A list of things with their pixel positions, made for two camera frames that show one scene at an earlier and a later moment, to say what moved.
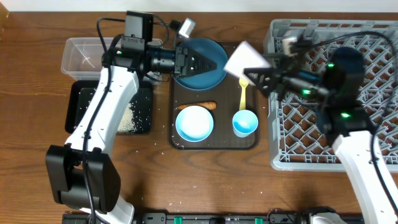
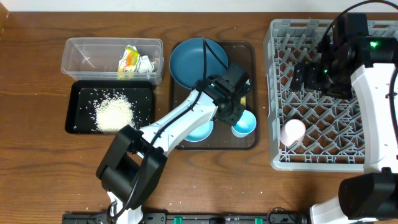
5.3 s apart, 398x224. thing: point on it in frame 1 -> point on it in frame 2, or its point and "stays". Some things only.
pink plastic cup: [245, 56] -> [292, 132]
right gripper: [287, 69] -> [311, 69]
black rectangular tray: [138, 119] stays
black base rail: [202, 218] stays
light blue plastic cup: [244, 122] stays
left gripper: [185, 65] -> [234, 120]
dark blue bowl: [214, 53] stays
